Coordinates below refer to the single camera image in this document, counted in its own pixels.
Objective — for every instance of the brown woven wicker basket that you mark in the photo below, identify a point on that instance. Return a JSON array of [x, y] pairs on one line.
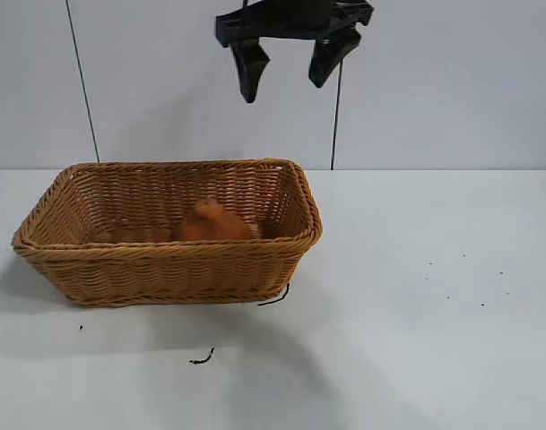
[[165, 269]]

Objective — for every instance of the orange fruit with stem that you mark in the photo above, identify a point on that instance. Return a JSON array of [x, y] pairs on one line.
[[214, 226]]

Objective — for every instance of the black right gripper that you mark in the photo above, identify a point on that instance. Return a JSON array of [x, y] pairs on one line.
[[295, 18]]

